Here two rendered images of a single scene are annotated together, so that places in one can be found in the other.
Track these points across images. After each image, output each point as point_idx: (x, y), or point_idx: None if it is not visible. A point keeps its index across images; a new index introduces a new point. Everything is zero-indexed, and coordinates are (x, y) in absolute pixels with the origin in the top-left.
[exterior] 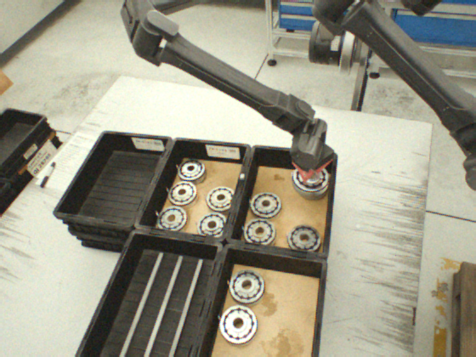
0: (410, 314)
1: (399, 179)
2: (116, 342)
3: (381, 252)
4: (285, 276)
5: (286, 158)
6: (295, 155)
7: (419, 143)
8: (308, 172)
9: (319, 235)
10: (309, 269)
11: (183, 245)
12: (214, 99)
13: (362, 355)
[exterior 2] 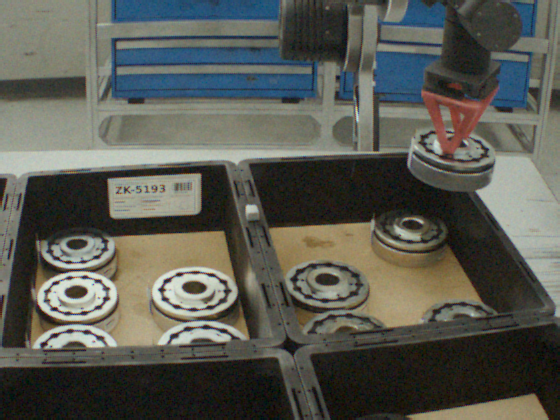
0: None
1: (534, 241)
2: None
3: None
4: (459, 415)
5: (328, 187)
6: (474, 15)
7: (529, 185)
8: (474, 104)
9: (491, 309)
10: (519, 367)
11: (154, 387)
12: (49, 165)
13: None
